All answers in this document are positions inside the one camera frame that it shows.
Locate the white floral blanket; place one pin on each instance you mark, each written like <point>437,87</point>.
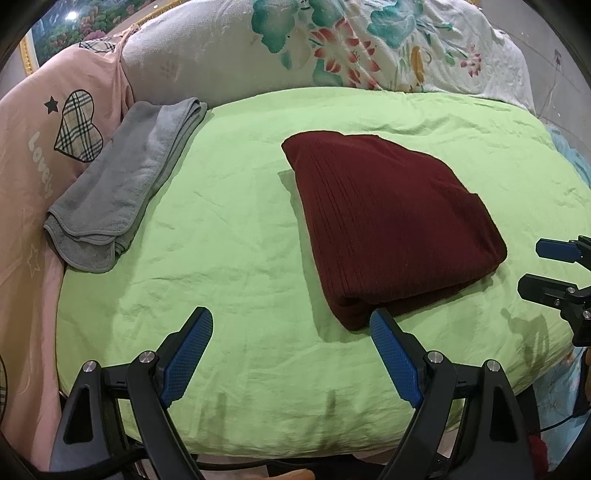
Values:
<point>323,46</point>

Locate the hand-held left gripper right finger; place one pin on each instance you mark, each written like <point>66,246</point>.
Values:
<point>392,355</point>

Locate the maroon knit sweater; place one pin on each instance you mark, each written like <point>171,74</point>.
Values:
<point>392,217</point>

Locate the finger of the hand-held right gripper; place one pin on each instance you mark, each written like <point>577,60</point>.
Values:
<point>535,286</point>
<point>554,249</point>

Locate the person's red knit clothing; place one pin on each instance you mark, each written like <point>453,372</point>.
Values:
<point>536,452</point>

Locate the pink quilt with plaid heart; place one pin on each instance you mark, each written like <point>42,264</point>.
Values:
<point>27,194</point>

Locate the gold framed landscape painting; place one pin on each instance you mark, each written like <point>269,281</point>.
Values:
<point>69,27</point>

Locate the grey towel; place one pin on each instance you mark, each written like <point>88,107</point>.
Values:
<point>124,175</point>

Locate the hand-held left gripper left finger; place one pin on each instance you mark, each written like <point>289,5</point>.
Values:
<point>191,350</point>

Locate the light green bed sheet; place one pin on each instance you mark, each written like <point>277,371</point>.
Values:
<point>231,258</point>

